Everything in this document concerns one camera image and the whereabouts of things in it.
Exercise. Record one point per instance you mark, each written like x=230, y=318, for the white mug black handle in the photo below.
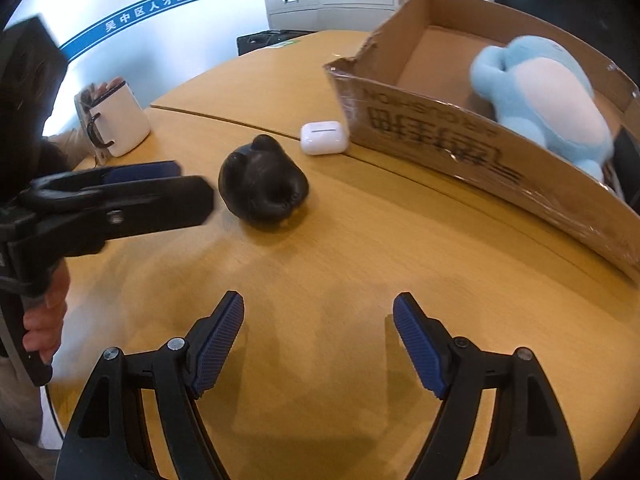
x=112, y=121

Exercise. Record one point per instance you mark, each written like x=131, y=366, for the person's left hand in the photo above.
x=44, y=322

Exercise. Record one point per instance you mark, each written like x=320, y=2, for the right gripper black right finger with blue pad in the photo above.
x=528, y=436

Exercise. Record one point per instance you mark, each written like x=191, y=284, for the black round plush toy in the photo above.
x=259, y=182

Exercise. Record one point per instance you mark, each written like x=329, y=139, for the light blue plush toy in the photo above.
x=539, y=91

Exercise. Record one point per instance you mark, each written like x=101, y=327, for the white earbuds case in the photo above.
x=323, y=138

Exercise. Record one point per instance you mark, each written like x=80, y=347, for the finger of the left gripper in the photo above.
x=72, y=215
x=150, y=178

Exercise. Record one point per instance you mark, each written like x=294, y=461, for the green white sticker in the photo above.
x=283, y=44

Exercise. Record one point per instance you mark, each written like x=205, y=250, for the open cardboard box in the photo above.
x=407, y=93

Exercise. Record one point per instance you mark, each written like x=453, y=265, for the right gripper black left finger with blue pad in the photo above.
x=108, y=437

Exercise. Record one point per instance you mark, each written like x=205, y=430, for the black suitcase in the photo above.
x=267, y=38

